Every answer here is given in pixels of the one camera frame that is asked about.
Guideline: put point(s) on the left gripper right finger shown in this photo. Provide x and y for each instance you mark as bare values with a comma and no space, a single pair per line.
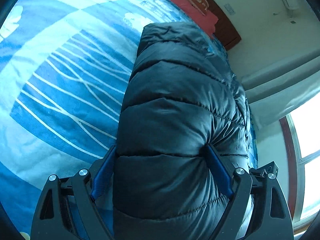
270,217

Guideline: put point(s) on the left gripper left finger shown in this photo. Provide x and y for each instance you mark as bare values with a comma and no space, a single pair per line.
67,207

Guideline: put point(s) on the black quilted puffer jacket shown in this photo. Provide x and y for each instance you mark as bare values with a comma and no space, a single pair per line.
182,95

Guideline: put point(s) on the right window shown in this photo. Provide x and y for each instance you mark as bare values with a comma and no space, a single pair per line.
301,135

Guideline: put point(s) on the grey curtain right side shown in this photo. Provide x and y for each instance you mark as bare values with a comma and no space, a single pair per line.
278,89

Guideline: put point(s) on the blue patterned bed sheet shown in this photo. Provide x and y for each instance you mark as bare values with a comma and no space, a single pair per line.
65,69

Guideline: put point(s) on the dark wooden headboard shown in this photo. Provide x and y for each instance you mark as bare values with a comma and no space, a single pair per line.
224,29

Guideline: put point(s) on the red pillow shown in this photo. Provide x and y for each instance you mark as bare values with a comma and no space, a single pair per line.
206,23

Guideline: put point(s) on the wall socket plate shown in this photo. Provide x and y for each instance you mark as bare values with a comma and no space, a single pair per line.
229,9

